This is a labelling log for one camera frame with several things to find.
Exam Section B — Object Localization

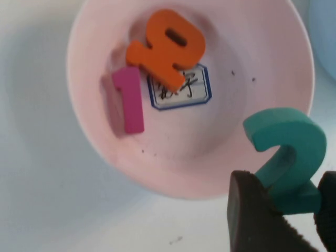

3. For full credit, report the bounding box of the pink plastic bowl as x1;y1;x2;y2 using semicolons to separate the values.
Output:
66;0;316;201

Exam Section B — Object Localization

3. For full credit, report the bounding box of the teal wooden number two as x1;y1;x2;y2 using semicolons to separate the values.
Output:
243;107;328;215

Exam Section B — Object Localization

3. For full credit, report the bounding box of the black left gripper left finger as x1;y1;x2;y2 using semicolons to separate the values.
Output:
227;170;323;252

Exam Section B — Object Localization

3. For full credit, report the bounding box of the handwritten label on pink bowl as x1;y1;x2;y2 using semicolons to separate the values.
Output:
146;64;212;111

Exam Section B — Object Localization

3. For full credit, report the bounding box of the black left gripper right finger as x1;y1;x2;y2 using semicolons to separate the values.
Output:
313;170;336;252

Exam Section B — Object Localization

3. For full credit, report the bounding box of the orange wooden number ten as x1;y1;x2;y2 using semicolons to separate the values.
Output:
125;9;206;90

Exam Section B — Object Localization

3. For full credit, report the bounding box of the magenta wooden number one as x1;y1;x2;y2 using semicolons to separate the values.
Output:
111;66;145;134

